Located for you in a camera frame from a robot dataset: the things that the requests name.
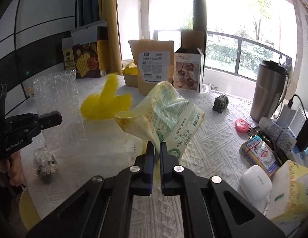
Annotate yellow plastic bag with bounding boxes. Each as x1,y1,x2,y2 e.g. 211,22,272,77
80,74,133,121

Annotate person's left hand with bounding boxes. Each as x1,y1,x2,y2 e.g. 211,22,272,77
0,151,27,189

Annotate white earbuds case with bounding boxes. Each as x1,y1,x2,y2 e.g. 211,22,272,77
239,165,273,201

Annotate small white green box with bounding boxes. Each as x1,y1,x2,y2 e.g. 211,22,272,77
266,160,308,223

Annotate pink key fob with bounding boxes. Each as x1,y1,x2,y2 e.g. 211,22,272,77
235,118,251,132

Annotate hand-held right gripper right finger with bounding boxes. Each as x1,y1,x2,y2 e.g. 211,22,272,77
159,141,286,238

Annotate crumpled clear wrapper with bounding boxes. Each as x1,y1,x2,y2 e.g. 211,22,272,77
33,147,58,184

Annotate brown snack box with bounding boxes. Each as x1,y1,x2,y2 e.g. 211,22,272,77
62,20,110,79

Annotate black power adapter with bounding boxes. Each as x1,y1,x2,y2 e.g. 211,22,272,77
296,123,308,152

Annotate playing card box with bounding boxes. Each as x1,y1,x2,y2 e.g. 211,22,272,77
239,135,281,177

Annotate white charger brick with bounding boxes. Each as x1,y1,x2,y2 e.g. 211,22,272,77
277,104,296,130

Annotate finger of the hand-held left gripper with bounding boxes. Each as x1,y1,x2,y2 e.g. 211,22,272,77
38,111,63,130

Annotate white textured tablecloth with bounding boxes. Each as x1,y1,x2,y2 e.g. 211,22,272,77
20,59,293,228

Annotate clear bubble wrap sheet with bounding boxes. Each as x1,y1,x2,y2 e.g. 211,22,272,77
33,70,88,152

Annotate blue-grey curtain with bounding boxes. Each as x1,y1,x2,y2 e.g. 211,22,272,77
76,0,101,28

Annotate yellow-green tissue pack wrapper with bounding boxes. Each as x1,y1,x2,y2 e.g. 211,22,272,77
115,80,205,159

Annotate small brown box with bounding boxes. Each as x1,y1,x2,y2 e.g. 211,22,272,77
173,30,206,94

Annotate green toad figurine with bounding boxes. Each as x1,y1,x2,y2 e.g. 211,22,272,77
212,94,229,114

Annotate metal keys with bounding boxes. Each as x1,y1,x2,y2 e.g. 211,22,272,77
248,126,260,140

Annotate small cardboard box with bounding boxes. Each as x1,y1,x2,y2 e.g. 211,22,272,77
122,66,140,88

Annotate kraft paper pouch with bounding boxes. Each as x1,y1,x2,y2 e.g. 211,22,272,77
128,39,175,97

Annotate yellow curtain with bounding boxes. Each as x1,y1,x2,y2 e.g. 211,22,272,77
98,0,122,75

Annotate black balcony railing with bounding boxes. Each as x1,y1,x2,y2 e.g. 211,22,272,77
154,29,286,80

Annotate yellow crumpled wrapper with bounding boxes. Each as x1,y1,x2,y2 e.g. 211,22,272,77
123,61,140,75

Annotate stainless steel tumbler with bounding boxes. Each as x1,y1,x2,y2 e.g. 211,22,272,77
250,60,289,123

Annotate dark window frame post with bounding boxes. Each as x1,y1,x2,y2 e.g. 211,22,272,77
191,0,208,33

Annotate white squeeze tube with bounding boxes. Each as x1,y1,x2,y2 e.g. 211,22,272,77
258,116,297,152

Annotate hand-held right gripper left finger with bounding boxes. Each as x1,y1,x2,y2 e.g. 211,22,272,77
26,141,155,238

